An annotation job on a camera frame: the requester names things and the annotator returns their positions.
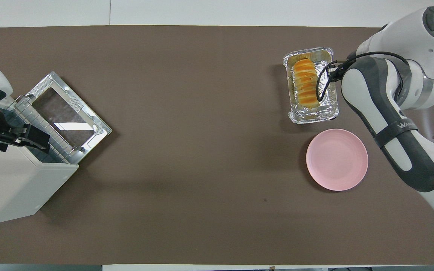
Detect sliced golden bread loaf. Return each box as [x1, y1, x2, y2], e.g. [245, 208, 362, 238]
[293, 58, 320, 110]

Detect glass oven door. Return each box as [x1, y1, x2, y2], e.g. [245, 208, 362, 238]
[25, 72, 112, 165]

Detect brown table mat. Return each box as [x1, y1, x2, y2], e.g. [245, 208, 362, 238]
[0, 25, 434, 265]

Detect pink round plate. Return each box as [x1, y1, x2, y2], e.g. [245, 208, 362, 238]
[306, 129, 368, 191]

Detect aluminium foil tray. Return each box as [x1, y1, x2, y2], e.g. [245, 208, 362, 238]
[283, 47, 340, 124]

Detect white toaster oven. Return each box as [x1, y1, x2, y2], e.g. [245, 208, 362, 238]
[0, 94, 79, 225]

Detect metal wire oven rack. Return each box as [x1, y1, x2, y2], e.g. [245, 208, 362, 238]
[8, 96, 89, 164]

